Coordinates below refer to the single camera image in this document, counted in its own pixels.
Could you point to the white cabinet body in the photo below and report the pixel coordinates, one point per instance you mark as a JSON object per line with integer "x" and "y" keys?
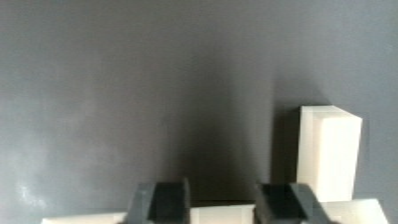
{"x": 326, "y": 172}

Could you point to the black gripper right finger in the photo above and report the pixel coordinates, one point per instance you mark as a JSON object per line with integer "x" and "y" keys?
{"x": 287, "y": 205}

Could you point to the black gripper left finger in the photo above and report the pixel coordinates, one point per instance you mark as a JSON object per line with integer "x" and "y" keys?
{"x": 161, "y": 203}

